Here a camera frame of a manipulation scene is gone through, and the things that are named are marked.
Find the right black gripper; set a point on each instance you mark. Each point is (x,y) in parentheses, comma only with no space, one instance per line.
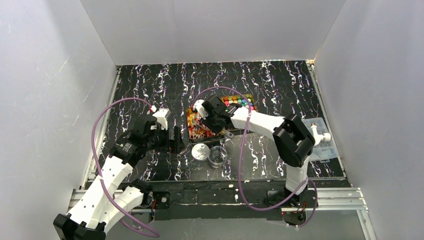
(212,118)

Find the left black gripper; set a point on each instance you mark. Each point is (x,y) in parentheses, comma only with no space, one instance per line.
(170,140)

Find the tin of star candies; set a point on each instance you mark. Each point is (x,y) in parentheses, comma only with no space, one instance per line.
(248,103)

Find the tin of lollipops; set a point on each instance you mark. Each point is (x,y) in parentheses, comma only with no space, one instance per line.
(199,133)

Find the clear round jar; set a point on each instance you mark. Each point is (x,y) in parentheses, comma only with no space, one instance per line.
(217,156)

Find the clear plastic scoop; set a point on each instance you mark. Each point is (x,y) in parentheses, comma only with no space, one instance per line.
(227,133)

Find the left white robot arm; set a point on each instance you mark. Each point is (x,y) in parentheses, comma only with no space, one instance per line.
(97,212)

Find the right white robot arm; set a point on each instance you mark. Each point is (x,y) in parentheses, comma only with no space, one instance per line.
(294,141)

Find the round white jar lid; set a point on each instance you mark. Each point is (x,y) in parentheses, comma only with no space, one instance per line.
(200,152)

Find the clear plastic organizer box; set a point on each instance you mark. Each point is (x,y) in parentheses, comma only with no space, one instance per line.
(324,148)

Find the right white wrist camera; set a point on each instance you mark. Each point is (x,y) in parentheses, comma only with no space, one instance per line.
(200,109)

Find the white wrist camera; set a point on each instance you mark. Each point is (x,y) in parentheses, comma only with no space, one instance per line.
(161,115)
(200,109)

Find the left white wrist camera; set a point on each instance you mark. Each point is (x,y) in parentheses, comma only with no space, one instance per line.
(161,115)

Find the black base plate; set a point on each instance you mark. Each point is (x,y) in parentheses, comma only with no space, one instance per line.
(215,200)

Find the aluminium frame rail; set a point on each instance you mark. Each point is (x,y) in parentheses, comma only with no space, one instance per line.
(333,198)

